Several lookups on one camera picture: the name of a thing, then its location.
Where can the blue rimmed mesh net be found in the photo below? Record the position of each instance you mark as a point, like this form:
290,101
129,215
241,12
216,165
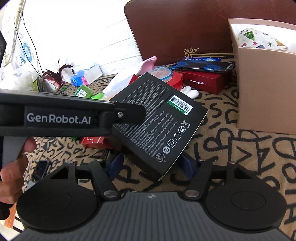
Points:
163,73

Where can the smart watch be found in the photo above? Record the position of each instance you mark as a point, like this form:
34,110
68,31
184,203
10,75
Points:
41,170

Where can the person's left hand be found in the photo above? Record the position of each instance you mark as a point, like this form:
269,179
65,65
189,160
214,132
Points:
12,179

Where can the christmas print cloth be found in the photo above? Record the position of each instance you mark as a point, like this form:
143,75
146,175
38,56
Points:
251,38

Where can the green small box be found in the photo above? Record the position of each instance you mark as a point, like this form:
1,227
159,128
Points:
84,91

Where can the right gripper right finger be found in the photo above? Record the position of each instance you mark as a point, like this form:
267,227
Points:
198,172

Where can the dark brown wooden board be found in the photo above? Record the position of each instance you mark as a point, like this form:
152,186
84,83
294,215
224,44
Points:
171,30

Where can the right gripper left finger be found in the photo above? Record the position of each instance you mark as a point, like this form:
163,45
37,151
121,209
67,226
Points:
103,173

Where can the dark red small box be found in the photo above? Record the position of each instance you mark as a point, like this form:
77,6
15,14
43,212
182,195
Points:
206,81

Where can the patterned letter table cloth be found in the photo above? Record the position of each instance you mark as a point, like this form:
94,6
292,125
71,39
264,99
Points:
271,156

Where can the red gradient box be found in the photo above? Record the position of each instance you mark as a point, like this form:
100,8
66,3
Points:
96,142

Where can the blue black packet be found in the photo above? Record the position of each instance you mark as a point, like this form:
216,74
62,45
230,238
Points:
204,65

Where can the black product box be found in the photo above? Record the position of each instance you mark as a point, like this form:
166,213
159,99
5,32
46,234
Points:
171,121

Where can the green bottle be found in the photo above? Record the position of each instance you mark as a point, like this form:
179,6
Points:
99,96

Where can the white pink glove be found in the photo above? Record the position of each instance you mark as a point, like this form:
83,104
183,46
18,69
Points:
124,77
191,93

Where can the blue tissue pack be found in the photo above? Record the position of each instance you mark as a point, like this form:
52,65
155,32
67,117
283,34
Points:
86,76

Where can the dark feather decoration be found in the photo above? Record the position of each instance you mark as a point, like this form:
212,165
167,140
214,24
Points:
56,78

